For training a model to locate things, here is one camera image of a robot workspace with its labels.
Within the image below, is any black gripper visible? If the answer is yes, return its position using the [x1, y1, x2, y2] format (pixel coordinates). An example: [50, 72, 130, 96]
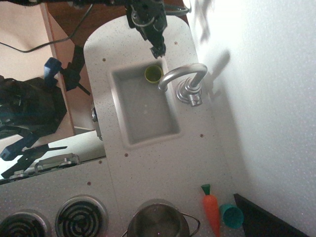
[125, 0, 167, 59]

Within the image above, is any silver curved faucet spout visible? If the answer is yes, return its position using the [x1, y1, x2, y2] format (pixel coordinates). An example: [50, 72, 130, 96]
[158, 63, 208, 92]

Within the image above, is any silver faucet base with knob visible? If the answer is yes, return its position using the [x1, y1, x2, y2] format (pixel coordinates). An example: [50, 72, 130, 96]
[176, 78, 202, 107]

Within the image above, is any yellow-green plastic cup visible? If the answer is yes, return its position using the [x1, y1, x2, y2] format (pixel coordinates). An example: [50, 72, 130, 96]
[144, 65, 163, 83]

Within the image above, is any white toy sink basin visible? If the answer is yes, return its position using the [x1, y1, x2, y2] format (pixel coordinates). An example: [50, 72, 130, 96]
[109, 59, 182, 149]

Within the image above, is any silver cabinet knob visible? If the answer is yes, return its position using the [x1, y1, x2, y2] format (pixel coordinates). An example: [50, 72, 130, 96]
[91, 106, 98, 122]

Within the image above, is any black bag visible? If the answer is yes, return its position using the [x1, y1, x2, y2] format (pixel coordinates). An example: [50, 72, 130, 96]
[0, 77, 67, 139]

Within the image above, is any orange toy carrot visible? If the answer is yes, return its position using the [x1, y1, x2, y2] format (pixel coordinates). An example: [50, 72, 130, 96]
[201, 184, 220, 237]

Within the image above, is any blue black clamp lower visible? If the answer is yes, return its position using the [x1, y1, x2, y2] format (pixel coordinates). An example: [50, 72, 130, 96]
[0, 134, 67, 179]

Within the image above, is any stainless steel pot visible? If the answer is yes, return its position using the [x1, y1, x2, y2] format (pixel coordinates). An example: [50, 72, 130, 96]
[122, 203, 200, 237]

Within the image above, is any teal plastic cup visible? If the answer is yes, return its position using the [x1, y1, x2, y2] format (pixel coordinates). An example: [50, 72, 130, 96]
[219, 203, 244, 229]

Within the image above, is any black coil burner right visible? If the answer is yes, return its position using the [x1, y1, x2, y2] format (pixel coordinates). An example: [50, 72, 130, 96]
[55, 195, 109, 237]

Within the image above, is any black coil burner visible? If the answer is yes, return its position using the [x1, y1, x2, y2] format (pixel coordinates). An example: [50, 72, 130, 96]
[55, 195, 109, 237]
[0, 209, 52, 237]

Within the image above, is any black panel at corner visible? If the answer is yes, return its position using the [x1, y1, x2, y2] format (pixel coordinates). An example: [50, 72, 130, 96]
[234, 194, 307, 237]

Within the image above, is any black coil burner left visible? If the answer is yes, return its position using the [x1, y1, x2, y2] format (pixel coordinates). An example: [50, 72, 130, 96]
[0, 209, 52, 237]

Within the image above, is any dark green cable loop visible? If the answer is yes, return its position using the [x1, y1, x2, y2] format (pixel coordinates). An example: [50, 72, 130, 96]
[164, 4, 192, 17]

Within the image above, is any black cable on floor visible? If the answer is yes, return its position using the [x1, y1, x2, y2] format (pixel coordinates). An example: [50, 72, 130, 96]
[0, 3, 93, 54]

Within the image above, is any silver oven door handle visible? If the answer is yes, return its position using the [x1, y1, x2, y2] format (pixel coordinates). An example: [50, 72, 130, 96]
[34, 153, 80, 173]

